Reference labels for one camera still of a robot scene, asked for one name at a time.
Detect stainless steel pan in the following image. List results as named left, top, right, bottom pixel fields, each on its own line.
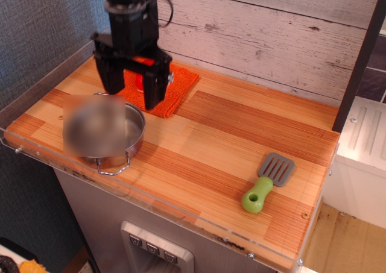
left=62, top=93, right=145, bottom=176

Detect grey toy fridge cabinet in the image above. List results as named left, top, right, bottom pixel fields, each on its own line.
left=55, top=169, right=274, bottom=272

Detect dark right vertical post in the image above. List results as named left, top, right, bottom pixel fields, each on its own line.
left=332, top=0, right=385, bottom=133

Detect orange cloth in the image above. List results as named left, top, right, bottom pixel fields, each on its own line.
left=118, top=62, right=199, bottom=118

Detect grey green toy spatula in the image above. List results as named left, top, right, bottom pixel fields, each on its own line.
left=241, top=152, right=296, bottom=213

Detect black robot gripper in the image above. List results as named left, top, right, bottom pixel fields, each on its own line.
left=92, top=1, right=171, bottom=110

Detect white toy sink unit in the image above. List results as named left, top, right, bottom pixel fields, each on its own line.
left=322, top=97, right=385, bottom=228

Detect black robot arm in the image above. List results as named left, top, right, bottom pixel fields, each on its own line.
left=91, top=0, right=172, bottom=110

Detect silver dispenser button panel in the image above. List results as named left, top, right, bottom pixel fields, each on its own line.
left=121, top=221, right=195, bottom=272

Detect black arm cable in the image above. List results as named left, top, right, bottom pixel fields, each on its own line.
left=150, top=0, right=174, bottom=30

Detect clear acrylic table guard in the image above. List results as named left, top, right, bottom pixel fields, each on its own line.
left=0, top=28, right=323, bottom=271

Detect red white toy sushi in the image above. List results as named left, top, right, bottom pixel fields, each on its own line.
left=135, top=58, right=154, bottom=93

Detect yellow black object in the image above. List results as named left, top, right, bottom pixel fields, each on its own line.
left=1, top=255, right=47, bottom=273

